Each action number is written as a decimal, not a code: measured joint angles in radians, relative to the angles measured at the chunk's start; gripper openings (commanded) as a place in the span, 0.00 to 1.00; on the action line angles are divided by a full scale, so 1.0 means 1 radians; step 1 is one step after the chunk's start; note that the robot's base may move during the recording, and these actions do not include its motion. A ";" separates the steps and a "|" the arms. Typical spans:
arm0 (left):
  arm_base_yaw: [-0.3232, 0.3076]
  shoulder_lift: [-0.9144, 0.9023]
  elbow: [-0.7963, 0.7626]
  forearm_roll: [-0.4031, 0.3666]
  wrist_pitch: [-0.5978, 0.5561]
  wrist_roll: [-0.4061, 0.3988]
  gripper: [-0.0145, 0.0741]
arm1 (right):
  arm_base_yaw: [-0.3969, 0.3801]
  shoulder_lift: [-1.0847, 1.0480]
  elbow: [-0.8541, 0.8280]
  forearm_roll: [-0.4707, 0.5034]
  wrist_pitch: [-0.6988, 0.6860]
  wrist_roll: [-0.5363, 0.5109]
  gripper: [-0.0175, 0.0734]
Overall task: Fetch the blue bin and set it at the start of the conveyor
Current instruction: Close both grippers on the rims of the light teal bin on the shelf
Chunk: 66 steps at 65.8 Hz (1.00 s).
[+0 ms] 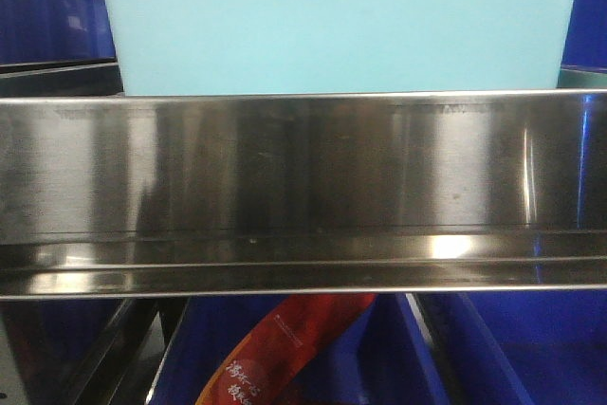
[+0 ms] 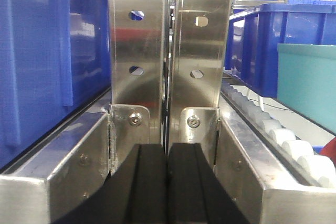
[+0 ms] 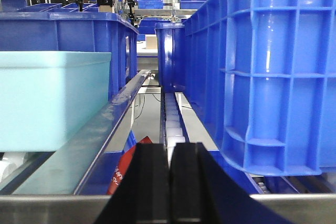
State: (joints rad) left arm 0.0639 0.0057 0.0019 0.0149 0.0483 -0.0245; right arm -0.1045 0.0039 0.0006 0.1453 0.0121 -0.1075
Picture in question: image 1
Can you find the light blue plastic bin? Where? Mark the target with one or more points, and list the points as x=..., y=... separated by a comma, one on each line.
x=229, y=47

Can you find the dark blue bin lower centre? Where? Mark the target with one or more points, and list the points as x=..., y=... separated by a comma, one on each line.
x=380, y=359

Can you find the dark blue bin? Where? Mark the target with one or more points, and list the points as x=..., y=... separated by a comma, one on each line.
x=41, y=31
x=530, y=347
x=585, y=43
x=380, y=359

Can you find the dark blue bin lower right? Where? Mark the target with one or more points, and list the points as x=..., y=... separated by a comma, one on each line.
x=530, y=347

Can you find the dark blue bin upper left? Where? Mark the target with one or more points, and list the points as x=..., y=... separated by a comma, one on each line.
x=41, y=31

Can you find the dark blue bin upper right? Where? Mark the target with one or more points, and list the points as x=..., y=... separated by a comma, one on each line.
x=585, y=43

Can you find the red printed snack bag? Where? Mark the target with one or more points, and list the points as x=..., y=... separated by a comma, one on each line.
x=280, y=345

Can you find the stainless steel shelf rail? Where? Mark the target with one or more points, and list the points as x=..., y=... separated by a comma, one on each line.
x=426, y=191

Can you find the black metal shelf frame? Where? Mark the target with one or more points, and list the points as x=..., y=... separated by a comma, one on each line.
x=84, y=351

